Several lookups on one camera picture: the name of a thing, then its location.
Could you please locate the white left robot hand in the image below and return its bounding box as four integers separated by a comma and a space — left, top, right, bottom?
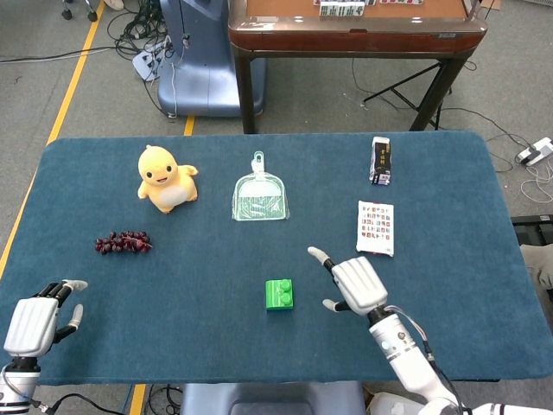
3, 278, 89, 359

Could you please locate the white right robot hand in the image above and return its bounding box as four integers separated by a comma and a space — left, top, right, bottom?
307, 246, 389, 316

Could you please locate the green building block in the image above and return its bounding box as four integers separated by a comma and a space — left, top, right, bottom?
264, 278, 296, 311

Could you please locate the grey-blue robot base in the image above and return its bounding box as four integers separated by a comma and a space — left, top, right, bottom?
179, 381, 367, 415

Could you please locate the white picture card box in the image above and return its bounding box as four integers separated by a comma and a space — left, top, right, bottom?
355, 200, 396, 259

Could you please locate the dark red grape bunch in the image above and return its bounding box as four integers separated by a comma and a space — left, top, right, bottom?
94, 230, 154, 256

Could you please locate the small black drink carton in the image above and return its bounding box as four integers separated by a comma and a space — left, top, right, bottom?
369, 136, 394, 187

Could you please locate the plastic-wrapped clear dustpan set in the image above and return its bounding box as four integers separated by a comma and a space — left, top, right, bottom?
232, 150, 292, 223

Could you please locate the blue table cloth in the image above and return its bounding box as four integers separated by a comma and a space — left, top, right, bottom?
0, 131, 553, 386

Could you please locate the beige fabric object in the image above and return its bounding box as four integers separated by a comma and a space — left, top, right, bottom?
519, 243, 553, 303

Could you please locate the black flat object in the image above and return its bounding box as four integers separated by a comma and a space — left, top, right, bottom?
511, 214, 553, 248

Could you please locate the yellow plush duck toy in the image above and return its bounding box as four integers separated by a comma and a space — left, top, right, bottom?
137, 144, 200, 215

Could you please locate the white power strip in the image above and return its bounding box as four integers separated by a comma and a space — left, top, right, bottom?
131, 36, 174, 83
516, 137, 553, 168

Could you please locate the brown mahjong table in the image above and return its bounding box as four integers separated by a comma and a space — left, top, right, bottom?
227, 0, 489, 134

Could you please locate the bamboo-face mahjong tile row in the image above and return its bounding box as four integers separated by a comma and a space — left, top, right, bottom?
318, 1, 366, 18

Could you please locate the chrome wheeled stool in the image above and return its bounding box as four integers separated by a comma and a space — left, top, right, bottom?
61, 0, 99, 22

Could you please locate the right arm wrist cable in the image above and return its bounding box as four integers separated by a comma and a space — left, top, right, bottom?
384, 304, 459, 407

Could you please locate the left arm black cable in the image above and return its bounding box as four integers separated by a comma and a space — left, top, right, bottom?
29, 392, 116, 415

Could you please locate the white floor cable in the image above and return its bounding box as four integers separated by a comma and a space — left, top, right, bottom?
519, 162, 553, 204

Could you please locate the thin black floor cable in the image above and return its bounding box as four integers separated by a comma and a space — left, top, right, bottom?
350, 58, 535, 174

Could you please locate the long black floor cable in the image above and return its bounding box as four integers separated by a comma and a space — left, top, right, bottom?
0, 46, 116, 65

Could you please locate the blue-grey machine pedestal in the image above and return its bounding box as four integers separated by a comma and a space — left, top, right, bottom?
156, 0, 267, 118

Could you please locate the thin hanging cord with plug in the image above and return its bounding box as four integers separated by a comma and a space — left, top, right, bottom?
180, 0, 192, 49

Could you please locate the tangled black cable bundle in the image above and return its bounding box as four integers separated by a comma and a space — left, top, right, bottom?
106, 0, 174, 118

